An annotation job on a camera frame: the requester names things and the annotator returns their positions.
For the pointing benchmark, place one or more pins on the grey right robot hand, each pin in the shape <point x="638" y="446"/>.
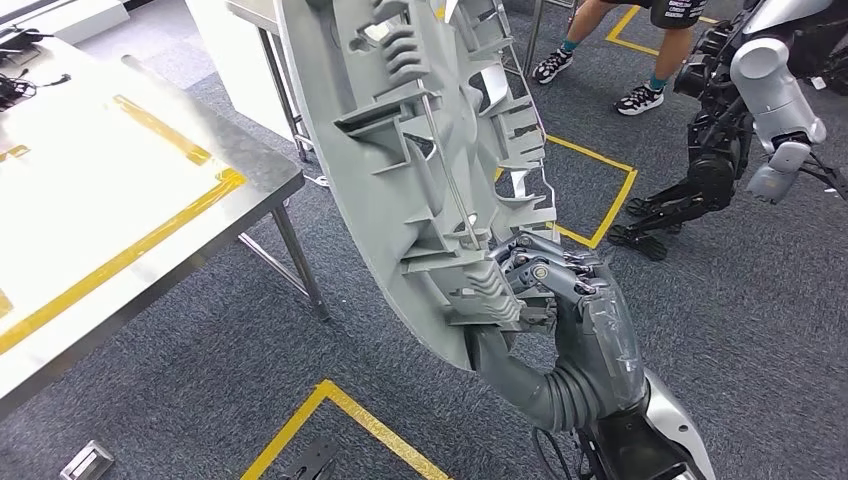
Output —
<point x="596" y="344"/>

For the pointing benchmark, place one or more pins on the grey plastic wheel hubcap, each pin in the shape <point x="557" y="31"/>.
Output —
<point x="371" y="166"/>

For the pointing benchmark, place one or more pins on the yellow floor tape square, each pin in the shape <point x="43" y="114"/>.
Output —
<point x="596" y="158"/>
<point x="291" y="424"/>
<point x="629" y="46"/>

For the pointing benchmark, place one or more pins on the person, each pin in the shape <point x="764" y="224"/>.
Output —
<point x="669" y="60"/>

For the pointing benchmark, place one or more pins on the silver armed humanoid robot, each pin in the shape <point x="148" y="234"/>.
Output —
<point x="768" y="86"/>

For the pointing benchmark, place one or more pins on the white panel board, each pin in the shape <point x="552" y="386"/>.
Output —
<point x="225" y="66"/>

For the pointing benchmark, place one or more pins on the yellow table tape outline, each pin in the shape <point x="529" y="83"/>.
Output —
<point x="132" y="255"/>

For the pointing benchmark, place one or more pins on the steel floor socket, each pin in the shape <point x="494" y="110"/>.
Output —
<point x="86" y="464"/>

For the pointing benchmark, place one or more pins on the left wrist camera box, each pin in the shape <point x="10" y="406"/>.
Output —
<point x="311" y="464"/>

